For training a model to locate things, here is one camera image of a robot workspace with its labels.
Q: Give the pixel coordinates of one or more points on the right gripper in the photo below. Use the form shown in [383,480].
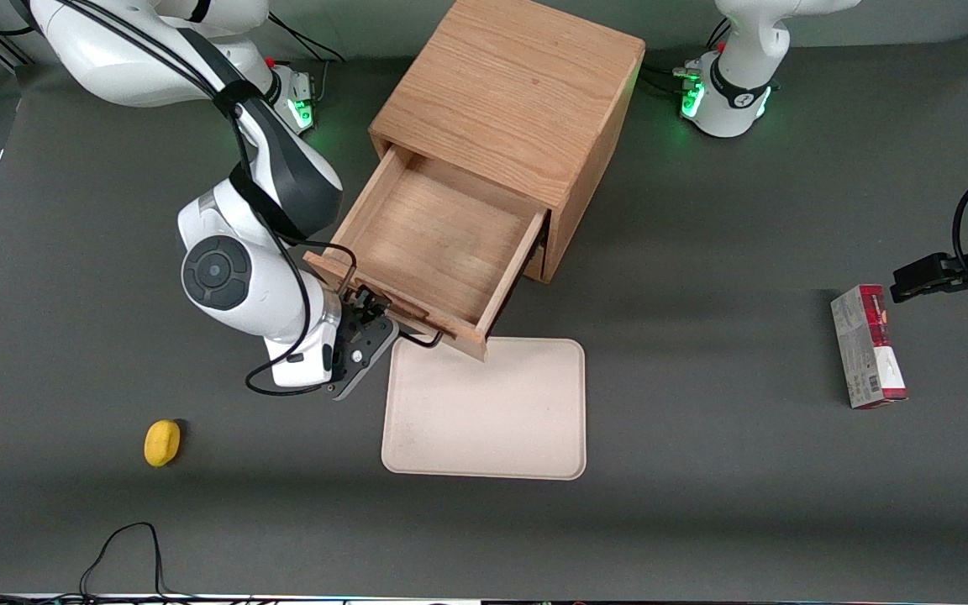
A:
[360,314]

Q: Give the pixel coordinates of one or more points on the wooden drawer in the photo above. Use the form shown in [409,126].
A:
[442,235]

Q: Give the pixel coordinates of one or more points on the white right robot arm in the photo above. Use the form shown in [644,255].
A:
[223,260]

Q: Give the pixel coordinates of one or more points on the wooden drawer cabinet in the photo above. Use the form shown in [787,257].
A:
[509,84]

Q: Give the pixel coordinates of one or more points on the red plaid cardboard box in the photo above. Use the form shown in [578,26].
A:
[866,353]

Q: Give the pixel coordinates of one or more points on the beige plastic tray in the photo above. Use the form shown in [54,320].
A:
[484,412]

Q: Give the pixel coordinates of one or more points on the yellow lemon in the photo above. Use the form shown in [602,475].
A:
[162,443]

